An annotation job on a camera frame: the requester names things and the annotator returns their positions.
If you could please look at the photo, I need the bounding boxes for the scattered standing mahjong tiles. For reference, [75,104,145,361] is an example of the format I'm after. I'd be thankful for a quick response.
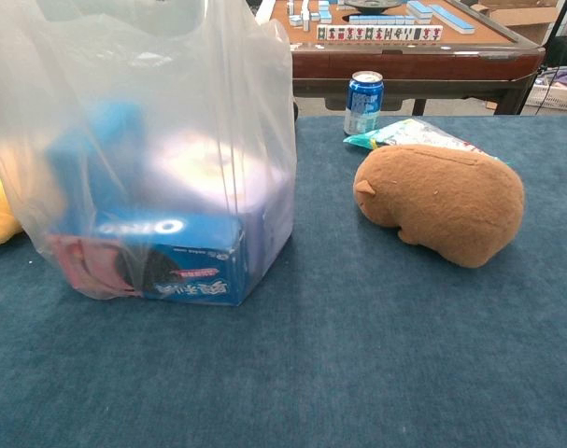
[286,0,334,33]

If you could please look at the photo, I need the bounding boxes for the white plastic crate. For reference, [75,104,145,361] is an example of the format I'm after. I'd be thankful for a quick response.
[525,69,567,114]

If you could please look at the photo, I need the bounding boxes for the cardboard box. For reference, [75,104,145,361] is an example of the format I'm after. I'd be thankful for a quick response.
[477,0,567,47]

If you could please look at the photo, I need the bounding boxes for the black tripod stand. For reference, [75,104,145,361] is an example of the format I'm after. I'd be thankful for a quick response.
[537,0,567,113]

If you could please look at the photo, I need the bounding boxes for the long blue-backed tile row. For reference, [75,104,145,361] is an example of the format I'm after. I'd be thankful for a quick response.
[429,3,476,35]

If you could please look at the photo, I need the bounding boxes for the dark round dish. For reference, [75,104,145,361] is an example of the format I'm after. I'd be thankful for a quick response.
[342,0,405,12]

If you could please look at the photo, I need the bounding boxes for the brown capybara plush toy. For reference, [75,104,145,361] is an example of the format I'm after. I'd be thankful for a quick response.
[352,143,526,270]

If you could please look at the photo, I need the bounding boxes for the blue Oreo cookie box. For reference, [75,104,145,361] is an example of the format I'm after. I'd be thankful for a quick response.
[93,212,249,308]

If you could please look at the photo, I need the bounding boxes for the pink snack package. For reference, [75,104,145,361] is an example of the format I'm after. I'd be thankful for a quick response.
[47,232,139,298]

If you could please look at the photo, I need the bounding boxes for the printed-face mahjong tile row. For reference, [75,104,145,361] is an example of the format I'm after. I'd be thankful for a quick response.
[316,25,445,41]

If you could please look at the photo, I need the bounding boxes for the short blue-backed tile row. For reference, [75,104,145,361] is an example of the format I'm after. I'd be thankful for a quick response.
[347,14,418,26]

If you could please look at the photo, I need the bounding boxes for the brown mahjong table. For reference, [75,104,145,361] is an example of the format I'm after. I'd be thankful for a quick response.
[254,0,546,117]

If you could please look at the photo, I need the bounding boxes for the blue soft item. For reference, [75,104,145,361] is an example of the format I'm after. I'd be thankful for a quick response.
[47,100,147,230]

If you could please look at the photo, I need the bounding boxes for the lavender white box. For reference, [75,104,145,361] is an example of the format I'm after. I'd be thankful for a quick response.
[142,130,294,246]

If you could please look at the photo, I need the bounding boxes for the teal snack packet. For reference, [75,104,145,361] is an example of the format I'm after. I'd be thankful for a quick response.
[342,117,511,164]

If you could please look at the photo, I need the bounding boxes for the stacked blue-backed tile row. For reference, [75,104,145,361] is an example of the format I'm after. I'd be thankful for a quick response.
[405,0,434,21]

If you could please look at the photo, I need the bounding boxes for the blue drink can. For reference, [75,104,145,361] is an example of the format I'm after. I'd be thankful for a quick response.
[343,70,385,136]

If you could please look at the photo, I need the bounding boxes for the clear plastic bag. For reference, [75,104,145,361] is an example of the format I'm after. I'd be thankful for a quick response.
[0,0,298,309]

